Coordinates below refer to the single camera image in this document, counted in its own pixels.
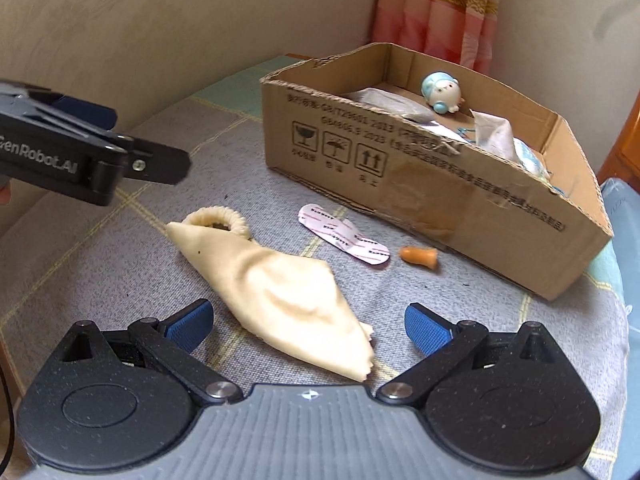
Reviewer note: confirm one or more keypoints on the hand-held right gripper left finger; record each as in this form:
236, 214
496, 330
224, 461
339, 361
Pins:
189, 327

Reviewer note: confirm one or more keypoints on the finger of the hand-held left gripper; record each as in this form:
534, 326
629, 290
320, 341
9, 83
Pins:
160, 162
85, 110

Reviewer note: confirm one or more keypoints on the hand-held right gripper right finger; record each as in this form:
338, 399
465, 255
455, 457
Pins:
425, 329

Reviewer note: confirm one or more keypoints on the beige cloth sleeve cover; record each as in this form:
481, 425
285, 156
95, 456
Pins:
290, 295

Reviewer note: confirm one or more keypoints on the cardboard box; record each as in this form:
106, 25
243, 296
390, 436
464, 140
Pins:
425, 185

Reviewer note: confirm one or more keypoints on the white cloth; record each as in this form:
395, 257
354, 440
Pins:
492, 135

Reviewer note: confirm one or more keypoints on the grey cloth sleeve cover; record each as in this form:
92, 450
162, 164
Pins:
390, 105

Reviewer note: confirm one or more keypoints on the blue and white toy figure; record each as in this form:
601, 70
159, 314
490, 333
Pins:
442, 91

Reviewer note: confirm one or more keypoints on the person's left hand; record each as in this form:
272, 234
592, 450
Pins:
4, 195

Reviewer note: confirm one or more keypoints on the orange earplug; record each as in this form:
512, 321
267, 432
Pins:
419, 257

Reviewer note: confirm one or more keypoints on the pink blister pack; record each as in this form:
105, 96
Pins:
345, 235

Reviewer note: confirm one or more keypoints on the blue floral bed sheet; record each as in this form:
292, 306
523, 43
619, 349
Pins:
622, 220

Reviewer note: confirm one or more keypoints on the wooden bed headboard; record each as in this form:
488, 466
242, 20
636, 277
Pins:
631, 135

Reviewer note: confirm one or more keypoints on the pink patterned curtain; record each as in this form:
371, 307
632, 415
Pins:
440, 5

